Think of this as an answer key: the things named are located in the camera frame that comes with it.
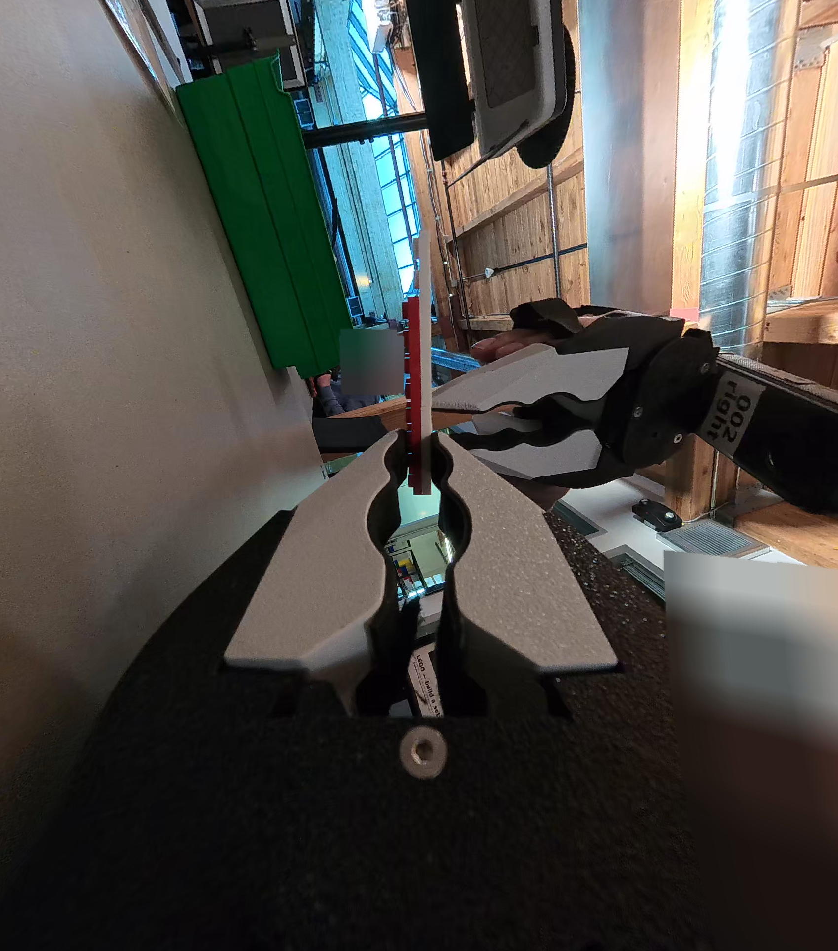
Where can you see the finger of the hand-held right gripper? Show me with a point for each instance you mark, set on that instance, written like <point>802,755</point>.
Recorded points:
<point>553,375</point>
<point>560,453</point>

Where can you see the spiral metal duct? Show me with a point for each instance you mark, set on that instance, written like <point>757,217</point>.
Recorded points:
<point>746,186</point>

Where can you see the metal vent grille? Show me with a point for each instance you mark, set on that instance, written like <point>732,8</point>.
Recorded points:
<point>716,539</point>

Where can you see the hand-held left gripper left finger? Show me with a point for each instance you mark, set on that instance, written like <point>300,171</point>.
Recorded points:
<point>315,579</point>

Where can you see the green plastic bin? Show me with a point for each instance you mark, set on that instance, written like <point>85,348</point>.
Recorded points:
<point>255,208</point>

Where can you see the red and white lego plate assembly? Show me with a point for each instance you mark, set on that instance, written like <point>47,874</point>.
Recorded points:
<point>424,334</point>

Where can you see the small black box device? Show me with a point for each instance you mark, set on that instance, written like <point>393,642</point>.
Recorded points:
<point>657,514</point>

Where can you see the person's right hand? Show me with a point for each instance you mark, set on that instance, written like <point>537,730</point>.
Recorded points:
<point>512,343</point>

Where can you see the black metal pole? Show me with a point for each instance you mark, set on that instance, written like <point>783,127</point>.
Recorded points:
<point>367,130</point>

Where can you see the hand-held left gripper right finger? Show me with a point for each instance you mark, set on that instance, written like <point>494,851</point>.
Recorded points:
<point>523,587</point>

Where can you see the grey panel device with black disc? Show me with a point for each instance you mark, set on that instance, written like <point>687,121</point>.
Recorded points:
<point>515,67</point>

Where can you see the rectangular sheet metal duct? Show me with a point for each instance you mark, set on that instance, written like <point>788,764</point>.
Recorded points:
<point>627,148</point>

